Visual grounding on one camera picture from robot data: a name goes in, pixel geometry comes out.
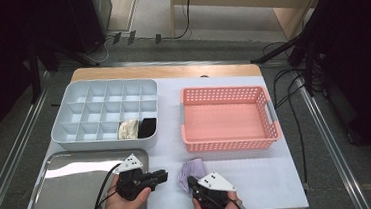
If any dark curtain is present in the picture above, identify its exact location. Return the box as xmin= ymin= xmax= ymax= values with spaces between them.
xmin=0 ymin=0 xmax=84 ymax=152
xmin=312 ymin=0 xmax=371 ymax=180

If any pink perforated basket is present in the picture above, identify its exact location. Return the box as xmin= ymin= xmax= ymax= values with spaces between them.
xmin=177 ymin=80 xmax=283 ymax=157

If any white divided organizer box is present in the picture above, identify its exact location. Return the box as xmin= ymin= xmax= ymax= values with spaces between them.
xmin=46 ymin=75 xmax=163 ymax=156

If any black cabinet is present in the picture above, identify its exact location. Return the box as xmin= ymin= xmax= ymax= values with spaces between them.
xmin=66 ymin=0 xmax=117 ymax=56

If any white floor cable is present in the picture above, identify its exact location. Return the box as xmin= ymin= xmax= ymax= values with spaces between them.
xmin=81 ymin=36 xmax=118 ymax=65

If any cream sock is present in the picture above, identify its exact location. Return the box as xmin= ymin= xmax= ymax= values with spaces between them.
xmin=116 ymin=117 xmax=141 ymax=141

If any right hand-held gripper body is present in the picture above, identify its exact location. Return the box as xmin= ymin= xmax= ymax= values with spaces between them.
xmin=190 ymin=170 xmax=239 ymax=209

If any shiny metal tray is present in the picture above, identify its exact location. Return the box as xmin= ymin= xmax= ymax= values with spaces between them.
xmin=16 ymin=145 xmax=154 ymax=209

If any black hanging cable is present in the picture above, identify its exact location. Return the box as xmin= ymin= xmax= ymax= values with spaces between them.
xmin=159 ymin=0 xmax=196 ymax=42

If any left hand-held gripper cable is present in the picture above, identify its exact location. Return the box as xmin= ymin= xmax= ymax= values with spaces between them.
xmin=83 ymin=162 xmax=126 ymax=209

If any black metal stand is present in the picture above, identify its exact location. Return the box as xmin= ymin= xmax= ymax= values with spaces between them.
xmin=26 ymin=34 xmax=104 ymax=105
xmin=247 ymin=22 xmax=329 ymax=102

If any black sock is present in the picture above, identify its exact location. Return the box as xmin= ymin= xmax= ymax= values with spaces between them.
xmin=136 ymin=117 xmax=159 ymax=139

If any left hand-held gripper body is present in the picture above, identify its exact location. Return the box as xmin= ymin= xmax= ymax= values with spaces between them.
xmin=111 ymin=151 xmax=157 ymax=203

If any black floor cable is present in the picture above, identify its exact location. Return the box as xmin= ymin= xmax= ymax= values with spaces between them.
xmin=284 ymin=71 xmax=314 ymax=190
xmin=262 ymin=39 xmax=308 ymax=111

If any metal floor rail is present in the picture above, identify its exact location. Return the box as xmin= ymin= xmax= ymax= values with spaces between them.
xmin=296 ymin=80 xmax=371 ymax=209
xmin=0 ymin=69 xmax=62 ymax=209

